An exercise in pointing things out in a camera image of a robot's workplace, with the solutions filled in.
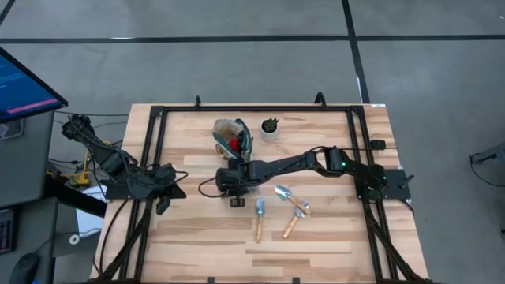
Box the monitor with blue screen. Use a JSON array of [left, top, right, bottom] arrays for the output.
[[0, 46, 69, 124]]

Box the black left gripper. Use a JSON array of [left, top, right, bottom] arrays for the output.
[[151, 173, 178, 216]]

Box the white paper sheet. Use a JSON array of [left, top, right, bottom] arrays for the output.
[[75, 185, 107, 237]]

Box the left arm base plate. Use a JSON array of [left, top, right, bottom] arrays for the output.
[[103, 181, 188, 201]]

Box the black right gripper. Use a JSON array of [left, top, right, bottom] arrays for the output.
[[215, 167, 254, 208]]

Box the hand hoe with wooden handle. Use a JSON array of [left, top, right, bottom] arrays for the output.
[[282, 200, 310, 241]]

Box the grey metal cabinet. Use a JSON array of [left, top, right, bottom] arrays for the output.
[[0, 110, 56, 210]]

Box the black aluminium table frame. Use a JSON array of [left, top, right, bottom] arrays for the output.
[[92, 92, 435, 284]]

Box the black computer mouse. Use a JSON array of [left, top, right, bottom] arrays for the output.
[[8, 252, 41, 284]]

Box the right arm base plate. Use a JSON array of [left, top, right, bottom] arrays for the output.
[[354, 168, 412, 201]]

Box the yellow power cable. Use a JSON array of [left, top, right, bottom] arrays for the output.
[[46, 140, 114, 187]]

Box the dark keyboard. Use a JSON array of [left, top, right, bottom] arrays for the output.
[[0, 208, 17, 254]]

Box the dark grey desk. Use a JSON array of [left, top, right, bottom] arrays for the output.
[[0, 196, 99, 284]]

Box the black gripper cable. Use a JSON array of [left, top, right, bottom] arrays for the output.
[[197, 176, 223, 199]]

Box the wide trowel with wooden handle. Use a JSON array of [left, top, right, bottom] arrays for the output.
[[274, 185, 312, 216]]

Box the cream and green gardening bag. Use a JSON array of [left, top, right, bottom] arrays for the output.
[[211, 117, 254, 162]]

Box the white pot with plant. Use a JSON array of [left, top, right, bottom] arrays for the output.
[[259, 117, 281, 144]]

